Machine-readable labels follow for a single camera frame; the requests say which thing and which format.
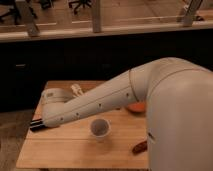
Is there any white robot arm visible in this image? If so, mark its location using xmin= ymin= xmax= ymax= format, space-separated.
xmin=41 ymin=57 xmax=213 ymax=171

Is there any white tube with cap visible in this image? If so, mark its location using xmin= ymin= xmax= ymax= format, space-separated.
xmin=71 ymin=84 xmax=83 ymax=97

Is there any orange bowl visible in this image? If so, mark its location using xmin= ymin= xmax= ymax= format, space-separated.
xmin=126 ymin=102 xmax=146 ymax=113

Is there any brown chocolate bar wrapper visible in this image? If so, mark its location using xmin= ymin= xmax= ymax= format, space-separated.
xmin=132 ymin=141 xmax=147 ymax=155

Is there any black office chair base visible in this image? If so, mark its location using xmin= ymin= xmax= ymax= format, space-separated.
xmin=68 ymin=0 xmax=91 ymax=15

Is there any black office chair left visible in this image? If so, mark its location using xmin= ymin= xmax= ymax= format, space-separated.
xmin=0 ymin=0 xmax=38 ymax=25

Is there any wooden table post middle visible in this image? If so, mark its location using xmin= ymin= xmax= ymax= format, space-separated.
xmin=91 ymin=0 xmax=101 ymax=33

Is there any wooden table post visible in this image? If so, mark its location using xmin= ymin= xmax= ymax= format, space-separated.
xmin=182 ymin=0 xmax=203 ymax=27
xmin=91 ymin=0 xmax=101 ymax=33
xmin=15 ymin=0 xmax=39 ymax=37

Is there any wooden table post right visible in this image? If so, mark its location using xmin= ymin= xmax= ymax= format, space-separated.
xmin=182 ymin=0 xmax=203 ymax=27

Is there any wooden table post left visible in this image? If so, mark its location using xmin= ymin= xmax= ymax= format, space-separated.
xmin=15 ymin=0 xmax=39 ymax=37

